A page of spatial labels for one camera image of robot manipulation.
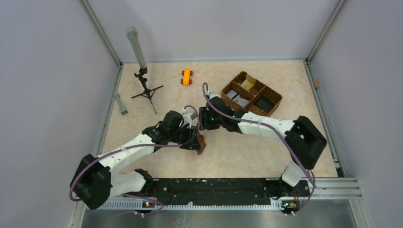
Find orange toy car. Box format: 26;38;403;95
180;68;193;86

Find black card in basket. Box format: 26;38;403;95
254;95;275;113

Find black tripod with grey tube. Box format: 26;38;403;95
125;26;163;114

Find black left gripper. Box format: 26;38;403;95
169;124;202;150

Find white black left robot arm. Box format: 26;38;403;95
69;109;206;209

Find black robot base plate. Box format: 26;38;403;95
123;178;311;207

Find grey metal bracket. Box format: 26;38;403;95
114;93;128;115

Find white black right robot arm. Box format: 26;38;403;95
199;96;327;196

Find woven wicker divided basket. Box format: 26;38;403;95
221;71;283;116

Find brown leather card holder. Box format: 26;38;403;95
196;133;206;155

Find small wooden block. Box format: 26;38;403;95
313;80;320;89

